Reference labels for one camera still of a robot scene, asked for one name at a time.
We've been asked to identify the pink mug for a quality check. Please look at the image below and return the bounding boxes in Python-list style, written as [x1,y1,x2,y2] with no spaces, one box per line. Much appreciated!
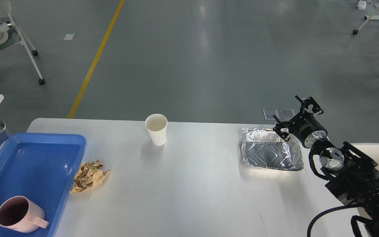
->
[0,196,49,233]

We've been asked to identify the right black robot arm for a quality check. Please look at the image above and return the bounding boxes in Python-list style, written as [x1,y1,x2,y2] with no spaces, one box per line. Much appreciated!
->
[273,96,379,237]

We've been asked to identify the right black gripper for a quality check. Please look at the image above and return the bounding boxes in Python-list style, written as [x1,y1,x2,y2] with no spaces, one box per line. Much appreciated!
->
[273,95,328,148]

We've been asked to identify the white paper cup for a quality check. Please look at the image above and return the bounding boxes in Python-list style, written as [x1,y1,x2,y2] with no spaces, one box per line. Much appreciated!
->
[145,114,168,146]

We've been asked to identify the crumpled brown paper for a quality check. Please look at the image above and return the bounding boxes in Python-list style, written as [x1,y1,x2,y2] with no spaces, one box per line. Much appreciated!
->
[69,159,111,195]

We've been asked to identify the aluminium foil tray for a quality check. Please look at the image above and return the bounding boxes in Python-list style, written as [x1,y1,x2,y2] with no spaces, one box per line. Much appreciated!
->
[241,128,304,171]

